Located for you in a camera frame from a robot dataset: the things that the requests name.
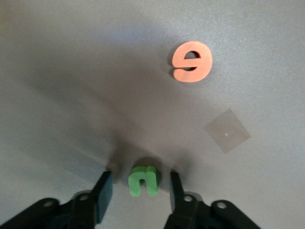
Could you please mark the orange foam letter e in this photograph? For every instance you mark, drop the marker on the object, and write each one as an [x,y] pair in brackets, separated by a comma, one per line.
[202,71]

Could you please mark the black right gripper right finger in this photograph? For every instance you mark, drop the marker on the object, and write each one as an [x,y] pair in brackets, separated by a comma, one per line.
[177,202]

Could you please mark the green foam letter u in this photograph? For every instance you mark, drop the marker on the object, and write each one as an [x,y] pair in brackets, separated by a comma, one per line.
[135,186]

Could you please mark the brown tape square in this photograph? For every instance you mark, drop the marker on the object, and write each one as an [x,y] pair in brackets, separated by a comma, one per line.
[226,131]

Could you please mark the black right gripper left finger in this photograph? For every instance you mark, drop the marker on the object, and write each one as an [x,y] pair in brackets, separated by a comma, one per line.
[104,195]

